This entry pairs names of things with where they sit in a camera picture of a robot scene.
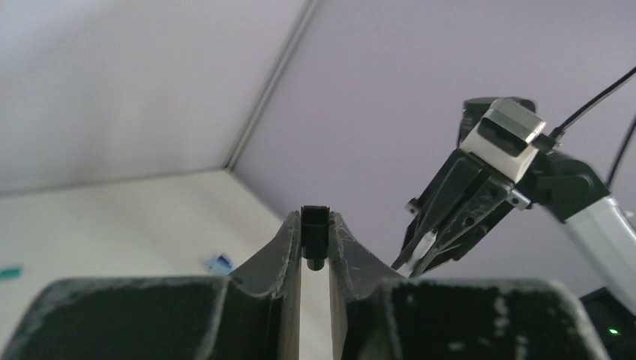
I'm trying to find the black pen cap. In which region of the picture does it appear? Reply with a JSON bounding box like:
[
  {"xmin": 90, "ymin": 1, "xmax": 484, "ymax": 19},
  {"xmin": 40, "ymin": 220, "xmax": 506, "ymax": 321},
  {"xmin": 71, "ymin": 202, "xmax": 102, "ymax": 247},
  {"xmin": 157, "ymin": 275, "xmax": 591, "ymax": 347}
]
[{"xmin": 301, "ymin": 205, "xmax": 330, "ymax": 272}]

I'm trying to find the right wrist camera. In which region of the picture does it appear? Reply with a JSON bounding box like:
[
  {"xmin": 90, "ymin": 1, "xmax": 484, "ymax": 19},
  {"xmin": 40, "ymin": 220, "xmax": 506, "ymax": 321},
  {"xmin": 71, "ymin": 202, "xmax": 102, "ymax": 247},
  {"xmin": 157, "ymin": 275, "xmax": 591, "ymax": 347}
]
[{"xmin": 457, "ymin": 97, "xmax": 546, "ymax": 184}]

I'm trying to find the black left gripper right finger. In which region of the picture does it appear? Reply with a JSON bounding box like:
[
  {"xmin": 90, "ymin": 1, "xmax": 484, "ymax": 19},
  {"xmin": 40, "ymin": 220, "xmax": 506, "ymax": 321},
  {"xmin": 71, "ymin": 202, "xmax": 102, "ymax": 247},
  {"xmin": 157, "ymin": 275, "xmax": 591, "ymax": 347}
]
[{"xmin": 328, "ymin": 212, "xmax": 608, "ymax": 359}]

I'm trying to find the green pen cap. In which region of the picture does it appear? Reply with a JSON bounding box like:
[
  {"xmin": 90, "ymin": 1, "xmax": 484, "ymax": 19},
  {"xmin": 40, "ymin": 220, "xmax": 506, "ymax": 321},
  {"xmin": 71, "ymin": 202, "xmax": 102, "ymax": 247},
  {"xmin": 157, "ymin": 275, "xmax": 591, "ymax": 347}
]
[{"xmin": 0, "ymin": 266, "xmax": 23, "ymax": 281}]

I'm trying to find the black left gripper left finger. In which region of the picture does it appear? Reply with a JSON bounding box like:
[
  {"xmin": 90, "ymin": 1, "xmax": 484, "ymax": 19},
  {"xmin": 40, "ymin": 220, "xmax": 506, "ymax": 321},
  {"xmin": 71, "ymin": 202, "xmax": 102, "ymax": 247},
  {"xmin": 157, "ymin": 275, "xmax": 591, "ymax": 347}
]
[{"xmin": 2, "ymin": 211, "xmax": 302, "ymax": 359}]

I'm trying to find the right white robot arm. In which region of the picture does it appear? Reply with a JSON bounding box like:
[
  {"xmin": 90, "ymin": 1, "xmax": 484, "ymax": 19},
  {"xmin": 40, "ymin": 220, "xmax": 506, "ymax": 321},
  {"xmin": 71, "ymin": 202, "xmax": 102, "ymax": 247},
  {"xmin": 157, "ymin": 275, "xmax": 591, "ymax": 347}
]
[{"xmin": 392, "ymin": 97, "xmax": 635, "ymax": 359}]

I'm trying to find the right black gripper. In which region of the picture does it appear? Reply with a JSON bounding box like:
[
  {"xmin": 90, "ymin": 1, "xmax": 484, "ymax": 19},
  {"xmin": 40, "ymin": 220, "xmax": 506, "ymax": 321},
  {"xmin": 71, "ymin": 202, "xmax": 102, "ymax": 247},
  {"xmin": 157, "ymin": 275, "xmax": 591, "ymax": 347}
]
[{"xmin": 391, "ymin": 149, "xmax": 515, "ymax": 278}]

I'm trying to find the light blue correction tape pen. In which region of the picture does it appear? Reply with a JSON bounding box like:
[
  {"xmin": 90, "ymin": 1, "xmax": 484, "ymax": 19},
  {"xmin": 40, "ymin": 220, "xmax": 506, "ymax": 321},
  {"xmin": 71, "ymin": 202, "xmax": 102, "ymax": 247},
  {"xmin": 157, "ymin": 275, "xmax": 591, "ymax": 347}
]
[{"xmin": 204, "ymin": 254, "xmax": 234, "ymax": 276}]

